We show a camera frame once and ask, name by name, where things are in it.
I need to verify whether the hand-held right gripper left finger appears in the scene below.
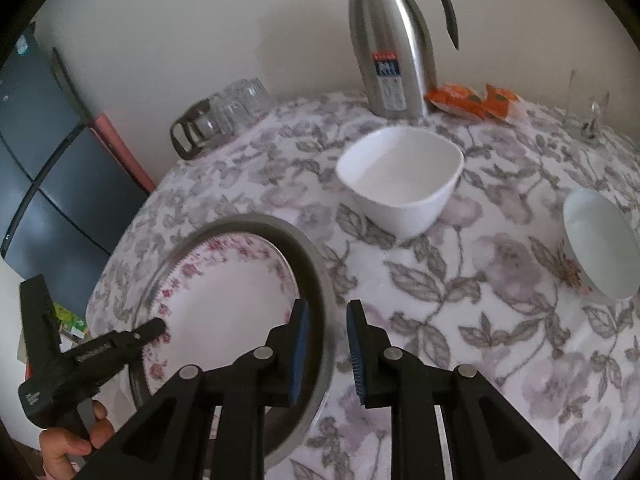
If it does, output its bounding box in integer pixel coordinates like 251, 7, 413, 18
87, 299, 311, 480

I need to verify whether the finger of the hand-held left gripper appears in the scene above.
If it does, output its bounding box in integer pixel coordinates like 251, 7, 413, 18
125, 316, 167, 355

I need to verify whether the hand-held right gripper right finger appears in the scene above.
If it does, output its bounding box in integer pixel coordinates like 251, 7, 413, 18
346, 299, 581, 480

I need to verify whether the stainless steel plate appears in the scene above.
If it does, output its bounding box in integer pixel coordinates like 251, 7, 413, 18
127, 213, 335, 466

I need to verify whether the pink floral rimmed plate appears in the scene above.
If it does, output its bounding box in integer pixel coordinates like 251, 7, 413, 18
141, 231, 301, 401

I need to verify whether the white square bowl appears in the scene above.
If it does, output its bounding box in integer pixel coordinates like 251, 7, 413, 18
335, 126, 465, 240

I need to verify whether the person's left hand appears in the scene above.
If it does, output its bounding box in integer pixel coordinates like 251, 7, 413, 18
39, 400, 110, 480

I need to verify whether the green packet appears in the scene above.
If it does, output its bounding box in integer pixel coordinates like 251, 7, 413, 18
54, 302, 89, 347

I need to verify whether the pink foam roll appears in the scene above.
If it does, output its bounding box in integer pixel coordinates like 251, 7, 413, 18
92, 112, 156, 193

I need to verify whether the dark blue refrigerator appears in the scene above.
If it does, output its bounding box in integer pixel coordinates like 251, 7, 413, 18
0, 22, 151, 306

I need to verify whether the clear glass cup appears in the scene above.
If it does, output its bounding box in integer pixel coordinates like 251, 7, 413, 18
210, 100, 252, 134
220, 77, 274, 117

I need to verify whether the pale blue round bowl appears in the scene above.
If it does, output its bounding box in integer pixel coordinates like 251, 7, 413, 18
562, 187, 640, 302

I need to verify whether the stainless steel thermos jug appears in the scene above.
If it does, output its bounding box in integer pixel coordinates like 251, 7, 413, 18
334, 0, 459, 120

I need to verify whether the clear glass mug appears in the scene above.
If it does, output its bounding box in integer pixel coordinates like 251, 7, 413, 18
565, 69, 611, 142

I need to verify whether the glass carafe with black handle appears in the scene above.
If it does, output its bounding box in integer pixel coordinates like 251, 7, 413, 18
170, 97, 221, 161

